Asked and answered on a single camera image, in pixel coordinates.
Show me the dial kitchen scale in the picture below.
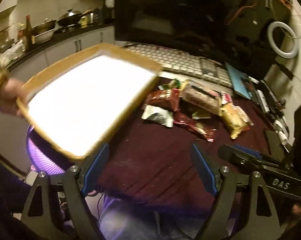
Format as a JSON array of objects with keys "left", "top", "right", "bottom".
[{"left": 105, "top": 0, "right": 115, "bottom": 23}]

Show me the black wok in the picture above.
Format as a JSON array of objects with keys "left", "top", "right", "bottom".
[{"left": 57, "top": 9, "right": 93, "bottom": 28}]

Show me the dark pot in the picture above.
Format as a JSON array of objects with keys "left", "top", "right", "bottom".
[{"left": 94, "top": 7, "right": 104, "bottom": 24}]

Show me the gold snack packet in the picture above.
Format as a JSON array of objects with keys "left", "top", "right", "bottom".
[{"left": 219, "top": 102, "right": 253, "bottom": 139}]

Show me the black computer monitor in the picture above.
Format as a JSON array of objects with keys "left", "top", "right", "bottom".
[{"left": 114, "top": 0, "right": 293, "bottom": 80}]

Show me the white ring light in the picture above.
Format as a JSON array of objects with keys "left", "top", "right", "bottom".
[{"left": 268, "top": 21, "right": 298, "bottom": 58}]

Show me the cardboard box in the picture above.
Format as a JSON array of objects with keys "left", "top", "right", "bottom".
[{"left": 16, "top": 43, "right": 163, "bottom": 160}]

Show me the shiny red snack packet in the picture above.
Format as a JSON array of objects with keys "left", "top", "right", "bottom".
[{"left": 174, "top": 111, "right": 217, "bottom": 142}]

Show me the white grey device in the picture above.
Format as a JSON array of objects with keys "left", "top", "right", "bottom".
[{"left": 254, "top": 90, "right": 270, "bottom": 113}]

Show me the dark red tablecloth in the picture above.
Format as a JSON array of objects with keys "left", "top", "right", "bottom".
[{"left": 95, "top": 80, "right": 291, "bottom": 205}]

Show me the purple lit round fan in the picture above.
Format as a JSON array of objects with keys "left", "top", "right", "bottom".
[{"left": 27, "top": 125, "right": 73, "bottom": 175}]

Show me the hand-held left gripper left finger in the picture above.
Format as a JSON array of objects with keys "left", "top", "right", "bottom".
[{"left": 20, "top": 143, "right": 110, "bottom": 240}]

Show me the blue notebook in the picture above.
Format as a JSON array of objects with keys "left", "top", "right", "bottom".
[{"left": 226, "top": 62, "right": 260, "bottom": 98}]

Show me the black case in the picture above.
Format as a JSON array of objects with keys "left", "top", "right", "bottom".
[{"left": 259, "top": 80, "right": 285, "bottom": 110}]

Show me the dark sauce bottle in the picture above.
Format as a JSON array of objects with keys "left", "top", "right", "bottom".
[{"left": 25, "top": 15, "right": 33, "bottom": 50}]

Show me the clear plastic bag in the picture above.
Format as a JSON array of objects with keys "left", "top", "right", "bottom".
[{"left": 0, "top": 40, "right": 26, "bottom": 60}]

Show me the clear biscuit packet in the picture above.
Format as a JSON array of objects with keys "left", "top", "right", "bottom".
[{"left": 182, "top": 80, "right": 222, "bottom": 117}]

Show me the dark red snack packet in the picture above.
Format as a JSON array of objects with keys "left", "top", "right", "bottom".
[{"left": 145, "top": 89, "right": 183, "bottom": 112}]

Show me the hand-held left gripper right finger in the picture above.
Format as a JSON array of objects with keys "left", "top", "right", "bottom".
[{"left": 190, "top": 143, "right": 284, "bottom": 240}]

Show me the white green snack packet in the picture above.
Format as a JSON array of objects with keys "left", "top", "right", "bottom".
[{"left": 142, "top": 105, "right": 173, "bottom": 128}]

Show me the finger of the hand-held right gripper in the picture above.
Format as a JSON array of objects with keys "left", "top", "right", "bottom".
[
  {"left": 218, "top": 144, "right": 256, "bottom": 167},
  {"left": 233, "top": 144, "right": 281, "bottom": 166}
]

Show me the white red sachet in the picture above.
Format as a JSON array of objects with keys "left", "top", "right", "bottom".
[{"left": 219, "top": 92, "right": 233, "bottom": 104}]

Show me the white computer keyboard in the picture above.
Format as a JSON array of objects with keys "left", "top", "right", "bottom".
[{"left": 123, "top": 44, "right": 235, "bottom": 89}]

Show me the kitchen counter cabinet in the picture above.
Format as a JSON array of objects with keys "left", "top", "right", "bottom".
[{"left": 5, "top": 25, "right": 116, "bottom": 80}]

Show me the white cylinder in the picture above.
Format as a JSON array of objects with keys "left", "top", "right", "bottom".
[{"left": 274, "top": 120, "right": 289, "bottom": 145}]

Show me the dark grey flat device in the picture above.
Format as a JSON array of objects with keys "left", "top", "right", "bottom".
[{"left": 263, "top": 129, "right": 295, "bottom": 163}]

